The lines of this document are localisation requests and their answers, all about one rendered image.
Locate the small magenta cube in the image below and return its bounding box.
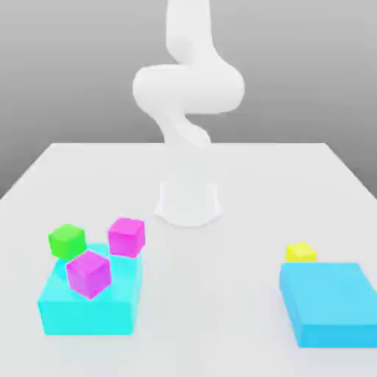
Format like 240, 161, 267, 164
66, 250, 113, 300
108, 216, 146, 259

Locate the small yellow cube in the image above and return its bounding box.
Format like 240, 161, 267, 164
285, 241, 318, 264

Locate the small green cube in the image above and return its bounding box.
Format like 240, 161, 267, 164
48, 223, 88, 262

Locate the large cyan box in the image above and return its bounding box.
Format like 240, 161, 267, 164
37, 242, 144, 337

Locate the large blue box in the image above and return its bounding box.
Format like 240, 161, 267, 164
278, 261, 377, 349

